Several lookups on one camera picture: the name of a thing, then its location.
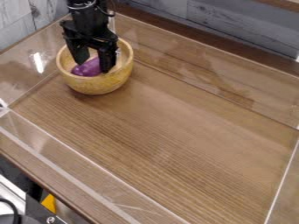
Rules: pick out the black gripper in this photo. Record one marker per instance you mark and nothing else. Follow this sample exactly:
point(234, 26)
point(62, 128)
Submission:
point(86, 31)

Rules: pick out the purple toy eggplant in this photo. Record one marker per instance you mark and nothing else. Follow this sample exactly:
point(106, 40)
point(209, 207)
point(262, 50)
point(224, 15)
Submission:
point(89, 69)

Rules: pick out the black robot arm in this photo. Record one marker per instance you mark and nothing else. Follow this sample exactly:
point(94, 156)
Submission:
point(91, 2)

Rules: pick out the light wooden bowl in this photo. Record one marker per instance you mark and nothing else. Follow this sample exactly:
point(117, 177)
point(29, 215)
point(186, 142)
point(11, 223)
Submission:
point(105, 82)

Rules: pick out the black device with yellow label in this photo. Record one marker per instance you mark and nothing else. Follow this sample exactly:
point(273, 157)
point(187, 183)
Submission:
point(26, 211)

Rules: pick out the clear acrylic tray wall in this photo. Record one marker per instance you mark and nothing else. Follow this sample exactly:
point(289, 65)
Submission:
point(185, 147)

